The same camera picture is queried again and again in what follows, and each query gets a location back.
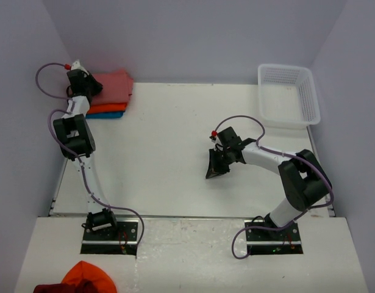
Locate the folded blue t shirt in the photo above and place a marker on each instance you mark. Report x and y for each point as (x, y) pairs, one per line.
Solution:
(106, 115)

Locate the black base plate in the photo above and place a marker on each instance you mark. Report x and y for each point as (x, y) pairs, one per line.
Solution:
(121, 240)
(284, 242)

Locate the white plastic basket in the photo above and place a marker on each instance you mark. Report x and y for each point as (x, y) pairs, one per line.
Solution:
(287, 96)

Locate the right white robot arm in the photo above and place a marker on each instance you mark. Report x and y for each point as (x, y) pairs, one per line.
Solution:
(303, 180)

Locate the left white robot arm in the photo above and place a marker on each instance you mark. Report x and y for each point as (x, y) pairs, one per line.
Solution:
(77, 145)

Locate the dark red cloth at front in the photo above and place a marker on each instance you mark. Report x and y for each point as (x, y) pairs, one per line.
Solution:
(65, 288)

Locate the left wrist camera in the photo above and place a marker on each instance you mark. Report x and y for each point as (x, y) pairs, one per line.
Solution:
(76, 65)

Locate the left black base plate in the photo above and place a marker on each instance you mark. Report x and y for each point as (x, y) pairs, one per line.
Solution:
(121, 240)

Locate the folded orange t shirt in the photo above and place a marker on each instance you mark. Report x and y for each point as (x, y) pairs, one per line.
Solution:
(106, 108)

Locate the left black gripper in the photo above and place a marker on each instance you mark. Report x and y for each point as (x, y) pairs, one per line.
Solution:
(98, 86)

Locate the orange cloth at front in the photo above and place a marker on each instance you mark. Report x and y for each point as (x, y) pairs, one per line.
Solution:
(86, 277)

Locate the pink t shirt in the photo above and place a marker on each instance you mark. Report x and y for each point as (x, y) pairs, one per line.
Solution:
(117, 88)

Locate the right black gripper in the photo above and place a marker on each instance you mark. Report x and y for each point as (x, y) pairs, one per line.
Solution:
(214, 168)

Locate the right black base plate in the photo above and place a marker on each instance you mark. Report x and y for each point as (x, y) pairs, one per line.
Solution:
(284, 242)

